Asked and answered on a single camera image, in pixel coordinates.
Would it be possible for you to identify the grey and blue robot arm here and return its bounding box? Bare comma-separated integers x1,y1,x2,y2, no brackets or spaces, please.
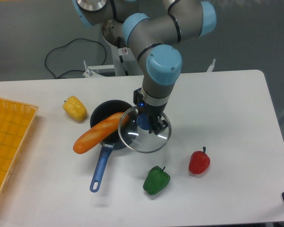
73,0,217,134

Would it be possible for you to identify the yellow bell pepper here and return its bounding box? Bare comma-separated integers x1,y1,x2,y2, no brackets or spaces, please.
63,96,88,122

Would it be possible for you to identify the green bell pepper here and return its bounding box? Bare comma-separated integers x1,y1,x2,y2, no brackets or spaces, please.
143,166,170,195

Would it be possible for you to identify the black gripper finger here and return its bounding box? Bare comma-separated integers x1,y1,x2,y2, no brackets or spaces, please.
149,116,168,135

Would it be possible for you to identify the glass pot lid blue knob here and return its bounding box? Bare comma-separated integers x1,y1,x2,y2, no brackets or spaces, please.
118,106,172,154

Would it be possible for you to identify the dark pot with blue handle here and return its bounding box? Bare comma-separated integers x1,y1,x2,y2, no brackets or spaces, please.
90,100,132,192

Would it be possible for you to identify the black cable on floor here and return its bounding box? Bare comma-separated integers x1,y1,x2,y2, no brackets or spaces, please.
44,38,107,79

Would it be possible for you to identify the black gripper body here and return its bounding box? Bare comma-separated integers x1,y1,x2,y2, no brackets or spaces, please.
133,87,169,124

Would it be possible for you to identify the red bell pepper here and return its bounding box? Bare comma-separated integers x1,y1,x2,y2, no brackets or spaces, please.
188,147,211,175

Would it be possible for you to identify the orange baguette bread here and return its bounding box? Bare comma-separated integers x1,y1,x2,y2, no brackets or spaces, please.
73,112,124,154

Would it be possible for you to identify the yellow wicker basket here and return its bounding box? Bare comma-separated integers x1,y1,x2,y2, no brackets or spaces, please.
0,98,38,194

